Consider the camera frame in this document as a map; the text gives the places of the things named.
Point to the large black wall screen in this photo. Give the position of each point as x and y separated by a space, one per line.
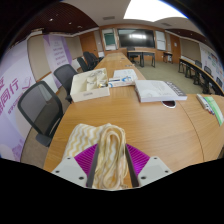
136 38

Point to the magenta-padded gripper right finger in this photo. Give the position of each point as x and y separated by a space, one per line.
143 165

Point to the white wall whiteboard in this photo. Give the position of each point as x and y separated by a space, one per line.
160 40

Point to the small dark side table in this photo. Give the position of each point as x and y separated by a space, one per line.
167 54

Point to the black-legged desk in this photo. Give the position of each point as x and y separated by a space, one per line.
141 53

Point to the green white booklet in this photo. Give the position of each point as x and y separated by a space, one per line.
213 107

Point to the white flat closed carton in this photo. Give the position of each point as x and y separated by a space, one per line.
153 90

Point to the narrow purple lettered wall banner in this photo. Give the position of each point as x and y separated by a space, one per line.
57 53

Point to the black mesh-back office chair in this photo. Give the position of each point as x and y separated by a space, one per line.
35 103

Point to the bright ceiling light panel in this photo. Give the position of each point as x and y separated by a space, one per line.
153 9

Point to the large purple white wall banner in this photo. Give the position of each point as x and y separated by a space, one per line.
13 90

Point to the colourful wall notice display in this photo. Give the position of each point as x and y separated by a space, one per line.
213 61

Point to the long dark-edged side table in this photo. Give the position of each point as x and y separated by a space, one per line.
196 70

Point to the green-tinted wall whiteboard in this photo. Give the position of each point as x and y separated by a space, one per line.
109 39

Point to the row of black office chairs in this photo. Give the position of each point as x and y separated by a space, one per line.
89 60
207 70

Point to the yellow white zigzag towel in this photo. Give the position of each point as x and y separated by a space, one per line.
110 156

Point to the white blue printed papers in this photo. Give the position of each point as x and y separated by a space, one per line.
125 75

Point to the black padded office chair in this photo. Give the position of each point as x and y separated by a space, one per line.
65 75

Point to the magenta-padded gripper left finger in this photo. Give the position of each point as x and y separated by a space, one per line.
78 165

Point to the white compartment organizer box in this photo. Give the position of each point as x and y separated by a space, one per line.
90 95

